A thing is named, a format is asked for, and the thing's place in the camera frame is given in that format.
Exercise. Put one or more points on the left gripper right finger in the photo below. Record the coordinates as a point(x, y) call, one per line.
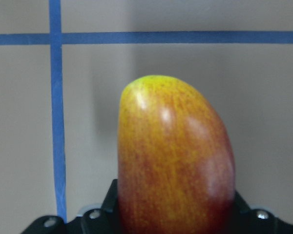
point(246, 220)

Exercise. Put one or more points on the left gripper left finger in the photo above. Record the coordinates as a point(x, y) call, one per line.
point(103, 220)

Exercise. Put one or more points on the red yellow mango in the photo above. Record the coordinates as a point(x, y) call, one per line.
point(176, 172)

